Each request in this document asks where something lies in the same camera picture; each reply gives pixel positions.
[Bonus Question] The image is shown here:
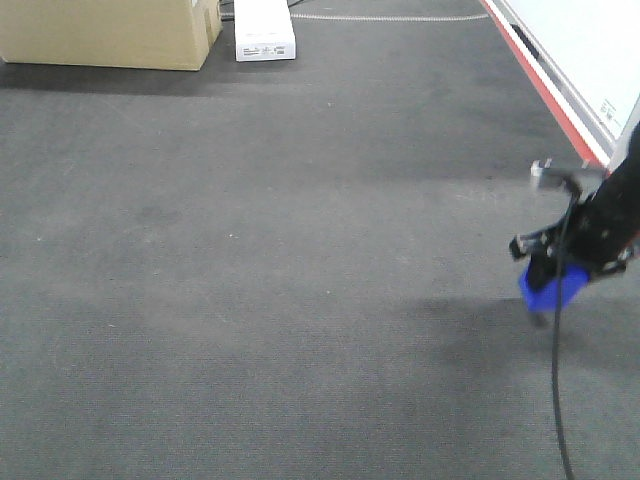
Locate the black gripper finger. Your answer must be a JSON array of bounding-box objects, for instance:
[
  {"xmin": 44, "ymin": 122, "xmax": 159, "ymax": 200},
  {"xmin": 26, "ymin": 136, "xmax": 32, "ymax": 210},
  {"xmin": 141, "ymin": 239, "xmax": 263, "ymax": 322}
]
[
  {"xmin": 527, "ymin": 249, "xmax": 564, "ymax": 329},
  {"xmin": 508, "ymin": 227, "xmax": 555, "ymax": 260}
]

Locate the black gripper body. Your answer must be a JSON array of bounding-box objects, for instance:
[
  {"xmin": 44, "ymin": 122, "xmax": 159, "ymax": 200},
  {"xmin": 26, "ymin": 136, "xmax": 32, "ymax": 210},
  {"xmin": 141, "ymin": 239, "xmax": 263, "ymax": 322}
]
[{"xmin": 565, "ymin": 192, "xmax": 639, "ymax": 268}]

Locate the blue plastic bottle-shaped part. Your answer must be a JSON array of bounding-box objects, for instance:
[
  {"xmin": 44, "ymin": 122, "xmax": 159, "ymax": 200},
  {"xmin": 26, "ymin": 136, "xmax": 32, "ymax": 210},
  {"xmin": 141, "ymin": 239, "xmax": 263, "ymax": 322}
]
[{"xmin": 518, "ymin": 264, "xmax": 589, "ymax": 312}]

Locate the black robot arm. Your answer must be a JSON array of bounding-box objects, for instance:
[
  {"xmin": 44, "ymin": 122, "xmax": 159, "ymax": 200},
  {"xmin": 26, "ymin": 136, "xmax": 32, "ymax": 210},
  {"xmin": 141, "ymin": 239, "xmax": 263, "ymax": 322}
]
[{"xmin": 509, "ymin": 152, "xmax": 639, "ymax": 328}]

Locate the white conveyor side panel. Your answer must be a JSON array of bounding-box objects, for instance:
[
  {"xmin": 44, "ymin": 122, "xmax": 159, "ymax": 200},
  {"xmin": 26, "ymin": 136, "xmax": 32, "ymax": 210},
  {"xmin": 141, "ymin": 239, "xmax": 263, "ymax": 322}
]
[{"xmin": 495, "ymin": 1, "xmax": 639, "ymax": 170}]

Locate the white rectangular box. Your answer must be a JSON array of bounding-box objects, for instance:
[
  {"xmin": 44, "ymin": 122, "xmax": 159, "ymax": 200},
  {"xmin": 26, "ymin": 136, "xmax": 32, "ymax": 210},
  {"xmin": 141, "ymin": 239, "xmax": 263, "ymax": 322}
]
[{"xmin": 234, "ymin": 0, "xmax": 297, "ymax": 62}]

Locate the brown cardboard box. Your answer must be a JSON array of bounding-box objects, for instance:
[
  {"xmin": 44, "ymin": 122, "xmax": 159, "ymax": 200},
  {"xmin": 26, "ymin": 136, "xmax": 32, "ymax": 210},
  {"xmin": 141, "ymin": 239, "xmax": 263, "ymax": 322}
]
[{"xmin": 1, "ymin": 0, "xmax": 222, "ymax": 71}]

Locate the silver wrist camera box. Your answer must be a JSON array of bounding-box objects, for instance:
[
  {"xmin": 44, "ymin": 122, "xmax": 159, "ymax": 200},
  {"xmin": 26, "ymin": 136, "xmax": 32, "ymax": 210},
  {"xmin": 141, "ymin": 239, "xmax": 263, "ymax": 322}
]
[{"xmin": 530, "ymin": 159, "xmax": 607, "ymax": 196}]

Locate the red conveyor side rail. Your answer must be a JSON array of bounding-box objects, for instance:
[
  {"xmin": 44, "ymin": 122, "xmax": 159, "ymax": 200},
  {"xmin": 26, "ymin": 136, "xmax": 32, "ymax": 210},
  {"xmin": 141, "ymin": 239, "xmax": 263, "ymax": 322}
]
[{"xmin": 481, "ymin": 1, "xmax": 610, "ymax": 169}]

